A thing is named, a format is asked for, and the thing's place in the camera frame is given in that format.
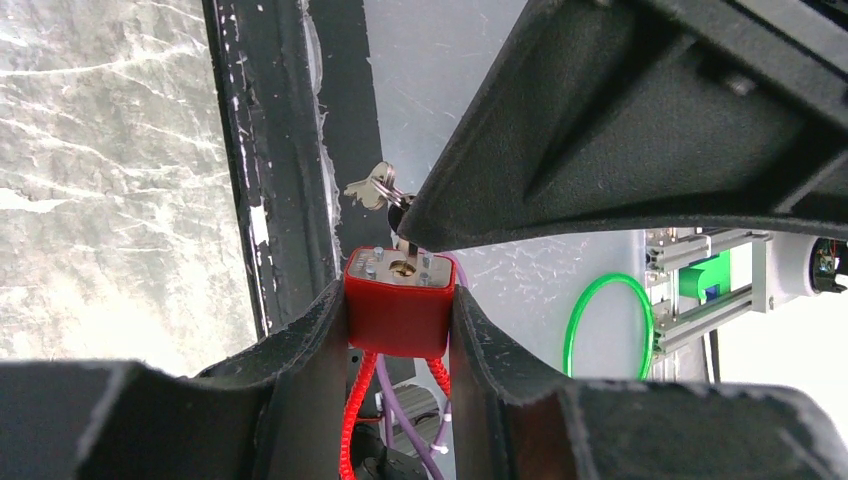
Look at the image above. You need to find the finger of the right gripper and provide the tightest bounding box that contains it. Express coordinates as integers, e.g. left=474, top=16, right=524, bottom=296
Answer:
left=398, top=1, right=847, bottom=251

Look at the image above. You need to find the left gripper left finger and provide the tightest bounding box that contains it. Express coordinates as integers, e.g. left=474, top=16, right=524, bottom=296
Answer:
left=1, top=281, right=348, bottom=479

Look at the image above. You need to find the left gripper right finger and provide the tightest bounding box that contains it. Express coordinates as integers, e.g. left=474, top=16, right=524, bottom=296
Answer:
left=449, top=287, right=847, bottom=479

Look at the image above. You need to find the red cable lock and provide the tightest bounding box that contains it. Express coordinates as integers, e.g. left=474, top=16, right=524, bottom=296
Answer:
left=339, top=247, right=458, bottom=479

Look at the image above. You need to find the silver key bunch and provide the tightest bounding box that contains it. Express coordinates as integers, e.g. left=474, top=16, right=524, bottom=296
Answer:
left=343, top=160, right=422, bottom=276

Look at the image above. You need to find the green plastic block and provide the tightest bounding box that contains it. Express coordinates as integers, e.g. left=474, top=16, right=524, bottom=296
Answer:
left=678, top=251, right=731, bottom=303

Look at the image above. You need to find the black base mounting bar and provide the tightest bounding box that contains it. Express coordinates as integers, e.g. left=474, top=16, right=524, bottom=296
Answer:
left=203, top=0, right=390, bottom=337

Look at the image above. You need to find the aluminium frame rail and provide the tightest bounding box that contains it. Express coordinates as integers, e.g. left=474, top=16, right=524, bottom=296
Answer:
left=644, top=227, right=772, bottom=383

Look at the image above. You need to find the green cable lock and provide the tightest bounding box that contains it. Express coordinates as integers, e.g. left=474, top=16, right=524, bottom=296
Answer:
left=561, top=272, right=655, bottom=381

